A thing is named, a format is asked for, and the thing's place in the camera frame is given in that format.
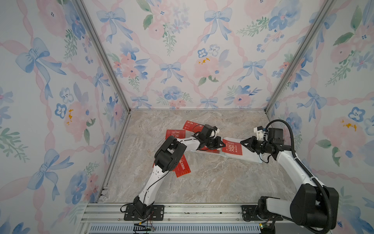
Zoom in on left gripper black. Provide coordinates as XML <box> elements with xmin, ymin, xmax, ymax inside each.
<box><xmin>204</xmin><ymin>137</ymin><xmax>226</xmax><ymax>151</ymax></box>

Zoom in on red card get rich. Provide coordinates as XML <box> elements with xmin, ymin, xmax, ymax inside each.
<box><xmin>222</xmin><ymin>139</ymin><xmax>243</xmax><ymax>156</ymax></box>

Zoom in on red card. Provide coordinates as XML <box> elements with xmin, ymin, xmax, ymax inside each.
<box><xmin>200</xmin><ymin>147</ymin><xmax>220</xmax><ymax>154</ymax></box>
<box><xmin>183</xmin><ymin>121</ymin><xmax>204</xmax><ymax>133</ymax></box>
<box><xmin>165</xmin><ymin>130</ymin><xmax>186</xmax><ymax>139</ymax></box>

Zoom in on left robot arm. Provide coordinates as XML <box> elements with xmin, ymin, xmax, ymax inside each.
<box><xmin>132</xmin><ymin>124</ymin><xmax>226</xmax><ymax>220</ymax></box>

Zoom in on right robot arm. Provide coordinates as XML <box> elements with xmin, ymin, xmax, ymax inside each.
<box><xmin>240</xmin><ymin>120</ymin><xmax>339</xmax><ymax>234</ymax></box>

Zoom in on red card 100 percent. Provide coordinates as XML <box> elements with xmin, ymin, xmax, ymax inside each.
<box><xmin>174</xmin><ymin>155</ymin><xmax>191</xmax><ymax>177</ymax></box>

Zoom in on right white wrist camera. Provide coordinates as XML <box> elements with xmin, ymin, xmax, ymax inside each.
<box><xmin>254</xmin><ymin>126</ymin><xmax>267</xmax><ymax>141</ymax></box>

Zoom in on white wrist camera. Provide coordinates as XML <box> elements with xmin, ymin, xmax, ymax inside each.
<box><xmin>211</xmin><ymin>126</ymin><xmax>220</xmax><ymax>138</ymax></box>
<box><xmin>254</xmin><ymin>126</ymin><xmax>267</xmax><ymax>141</ymax></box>

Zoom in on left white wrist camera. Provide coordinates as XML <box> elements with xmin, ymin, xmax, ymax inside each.
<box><xmin>211</xmin><ymin>126</ymin><xmax>220</xmax><ymax>138</ymax></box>

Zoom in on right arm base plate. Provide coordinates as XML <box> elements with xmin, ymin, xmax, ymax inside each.
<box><xmin>241</xmin><ymin>205</ymin><xmax>278</xmax><ymax>222</ymax></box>

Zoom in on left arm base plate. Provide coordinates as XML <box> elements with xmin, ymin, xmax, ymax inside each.
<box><xmin>120</xmin><ymin>204</ymin><xmax>165</xmax><ymax>221</ymax></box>

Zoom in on aluminium front rail frame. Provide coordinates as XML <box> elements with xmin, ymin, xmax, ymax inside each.
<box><xmin>76</xmin><ymin>203</ymin><xmax>264</xmax><ymax>234</ymax></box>

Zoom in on right aluminium corner post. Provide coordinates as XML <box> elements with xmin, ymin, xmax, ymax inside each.
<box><xmin>264</xmin><ymin>0</ymin><xmax>336</xmax><ymax>114</ymax></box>

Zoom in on aluminium corner post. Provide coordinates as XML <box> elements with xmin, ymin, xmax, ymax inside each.
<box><xmin>72</xmin><ymin>0</ymin><xmax>131</xmax><ymax>114</ymax></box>
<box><xmin>264</xmin><ymin>0</ymin><xmax>336</xmax><ymax>114</ymax></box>

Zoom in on left aluminium corner post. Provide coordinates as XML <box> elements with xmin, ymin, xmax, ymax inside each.
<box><xmin>72</xmin><ymin>0</ymin><xmax>131</xmax><ymax>114</ymax></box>

